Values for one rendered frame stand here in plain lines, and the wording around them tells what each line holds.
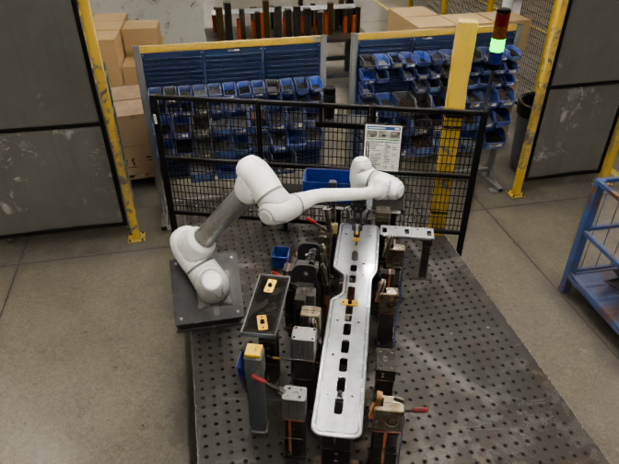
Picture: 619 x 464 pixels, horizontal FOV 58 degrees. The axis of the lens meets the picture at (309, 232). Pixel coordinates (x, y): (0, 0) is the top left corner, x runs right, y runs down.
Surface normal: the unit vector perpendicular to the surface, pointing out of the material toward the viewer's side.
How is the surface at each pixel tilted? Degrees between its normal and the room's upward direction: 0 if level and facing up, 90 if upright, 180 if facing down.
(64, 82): 91
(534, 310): 0
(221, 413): 0
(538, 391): 0
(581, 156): 93
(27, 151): 88
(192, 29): 90
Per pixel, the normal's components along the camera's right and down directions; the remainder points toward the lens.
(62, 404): 0.00, -0.82
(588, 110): 0.14, 0.58
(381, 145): -0.13, 0.56
